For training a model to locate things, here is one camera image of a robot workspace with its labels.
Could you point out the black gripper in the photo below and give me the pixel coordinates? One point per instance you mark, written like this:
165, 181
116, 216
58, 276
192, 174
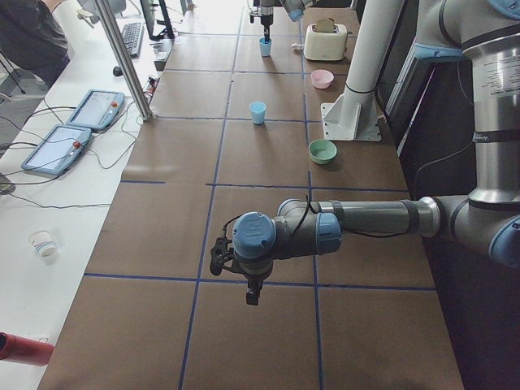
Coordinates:
266, 17
254, 279

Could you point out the light blue cup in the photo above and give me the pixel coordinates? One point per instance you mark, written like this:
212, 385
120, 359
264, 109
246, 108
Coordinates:
265, 47
257, 111

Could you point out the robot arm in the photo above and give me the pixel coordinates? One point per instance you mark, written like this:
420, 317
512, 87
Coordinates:
486, 220
294, 8

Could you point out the cream toaster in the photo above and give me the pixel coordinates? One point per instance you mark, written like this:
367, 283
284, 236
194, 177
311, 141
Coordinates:
325, 46

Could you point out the toast slice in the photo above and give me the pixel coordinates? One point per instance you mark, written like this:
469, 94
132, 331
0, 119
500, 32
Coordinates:
325, 25

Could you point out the pink bowl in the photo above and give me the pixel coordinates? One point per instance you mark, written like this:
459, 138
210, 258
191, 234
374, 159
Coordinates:
321, 79

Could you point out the computer monitor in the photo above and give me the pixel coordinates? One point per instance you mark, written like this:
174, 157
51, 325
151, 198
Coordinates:
157, 20

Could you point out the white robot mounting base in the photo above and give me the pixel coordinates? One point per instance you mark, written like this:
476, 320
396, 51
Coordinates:
353, 115

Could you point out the black keyboard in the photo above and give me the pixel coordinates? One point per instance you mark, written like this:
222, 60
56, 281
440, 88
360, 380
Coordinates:
132, 35

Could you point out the green bowl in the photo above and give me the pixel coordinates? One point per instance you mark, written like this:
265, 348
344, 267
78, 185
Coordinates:
322, 151

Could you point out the teach pendant far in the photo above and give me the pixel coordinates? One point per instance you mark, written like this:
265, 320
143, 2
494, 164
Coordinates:
97, 110

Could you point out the teach pendant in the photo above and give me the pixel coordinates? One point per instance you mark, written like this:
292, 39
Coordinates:
97, 110
58, 150

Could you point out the paper cup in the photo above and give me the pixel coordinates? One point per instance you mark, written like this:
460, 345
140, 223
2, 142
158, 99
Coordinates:
43, 243

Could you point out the seated person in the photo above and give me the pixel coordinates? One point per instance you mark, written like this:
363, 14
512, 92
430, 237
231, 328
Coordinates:
32, 38

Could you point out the teach pendant near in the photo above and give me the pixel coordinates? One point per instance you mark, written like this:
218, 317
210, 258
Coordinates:
58, 150

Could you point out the red bottle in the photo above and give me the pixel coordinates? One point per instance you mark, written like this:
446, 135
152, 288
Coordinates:
24, 350

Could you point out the aluminium frame post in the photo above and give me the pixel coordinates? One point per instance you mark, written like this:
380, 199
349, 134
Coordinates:
116, 41

